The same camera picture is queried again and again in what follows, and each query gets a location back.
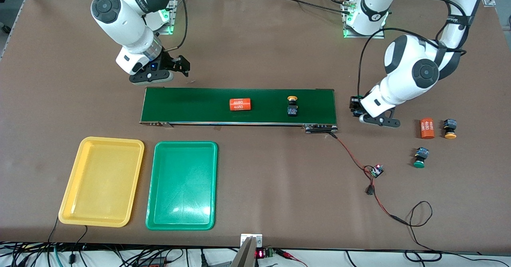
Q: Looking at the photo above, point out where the grey camera stand beam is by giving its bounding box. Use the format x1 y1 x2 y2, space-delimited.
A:
231 237 257 267

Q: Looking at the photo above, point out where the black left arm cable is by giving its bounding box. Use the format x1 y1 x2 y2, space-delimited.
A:
357 0 467 100

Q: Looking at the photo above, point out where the thin black cable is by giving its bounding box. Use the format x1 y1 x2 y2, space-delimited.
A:
70 225 88 261
48 217 59 245

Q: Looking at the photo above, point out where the green conveyor belt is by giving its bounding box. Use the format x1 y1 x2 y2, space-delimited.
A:
139 87 339 134

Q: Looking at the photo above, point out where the yellow push button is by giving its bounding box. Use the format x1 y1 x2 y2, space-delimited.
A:
444 119 458 140
287 95 300 117

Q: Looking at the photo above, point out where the green plastic tray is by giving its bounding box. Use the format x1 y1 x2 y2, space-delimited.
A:
145 141 218 231

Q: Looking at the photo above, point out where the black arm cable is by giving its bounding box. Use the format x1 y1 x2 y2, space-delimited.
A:
162 0 189 62
357 0 467 100

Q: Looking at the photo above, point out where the orange 4680 battery cylinder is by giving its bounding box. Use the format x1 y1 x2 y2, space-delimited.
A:
420 117 436 140
229 98 252 111

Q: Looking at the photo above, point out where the green push button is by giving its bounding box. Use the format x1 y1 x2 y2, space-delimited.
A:
351 95 364 118
413 147 430 169

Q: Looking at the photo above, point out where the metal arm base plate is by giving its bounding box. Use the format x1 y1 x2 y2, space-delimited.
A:
342 0 386 39
144 0 179 35

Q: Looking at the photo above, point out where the black power cable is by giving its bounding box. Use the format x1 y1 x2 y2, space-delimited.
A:
275 0 352 16

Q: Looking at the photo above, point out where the looped black cable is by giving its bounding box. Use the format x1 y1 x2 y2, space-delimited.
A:
399 201 443 261

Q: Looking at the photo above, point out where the silver mounting bracket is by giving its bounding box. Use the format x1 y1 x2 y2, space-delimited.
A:
240 233 263 248

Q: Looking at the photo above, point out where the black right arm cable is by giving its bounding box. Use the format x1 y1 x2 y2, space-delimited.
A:
162 0 189 62

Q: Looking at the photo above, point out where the red clip lead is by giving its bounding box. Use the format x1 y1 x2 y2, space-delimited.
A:
275 249 308 267

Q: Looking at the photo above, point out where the yellow plastic tray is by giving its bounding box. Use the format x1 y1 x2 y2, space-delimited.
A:
58 136 145 228

